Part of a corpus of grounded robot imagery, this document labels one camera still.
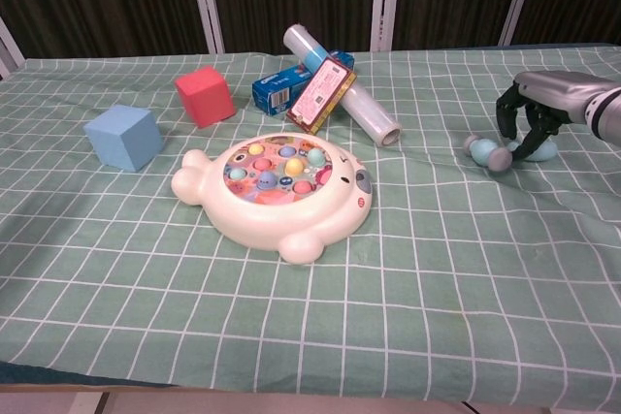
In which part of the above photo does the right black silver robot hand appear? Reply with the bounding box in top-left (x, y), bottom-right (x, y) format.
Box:
top-left (495, 70), bottom-right (620, 163)

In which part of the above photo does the light blue toy dumbbell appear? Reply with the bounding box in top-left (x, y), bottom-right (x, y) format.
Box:
top-left (462, 134), bottom-right (558, 173)

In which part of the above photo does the white whack-a-mole toy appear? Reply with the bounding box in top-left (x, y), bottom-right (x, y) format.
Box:
top-left (170, 134), bottom-right (375, 266)

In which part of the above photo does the clear plastic wrap roll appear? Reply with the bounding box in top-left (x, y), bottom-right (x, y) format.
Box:
top-left (282, 23), bottom-right (403, 147)

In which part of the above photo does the green checked tablecloth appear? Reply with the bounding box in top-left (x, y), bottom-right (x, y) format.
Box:
top-left (0, 43), bottom-right (621, 410)

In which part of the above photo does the pink red snack box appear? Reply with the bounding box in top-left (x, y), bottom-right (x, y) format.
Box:
top-left (285, 55), bottom-right (358, 136)

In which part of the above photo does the blue Oreo cookie box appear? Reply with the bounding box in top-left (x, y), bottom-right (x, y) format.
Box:
top-left (250, 48), bottom-right (356, 117)

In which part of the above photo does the red foam cube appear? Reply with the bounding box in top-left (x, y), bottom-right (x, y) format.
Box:
top-left (174, 64), bottom-right (238, 130)

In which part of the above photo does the blue foam cube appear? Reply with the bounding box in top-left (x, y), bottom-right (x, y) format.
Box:
top-left (82, 104), bottom-right (164, 173)

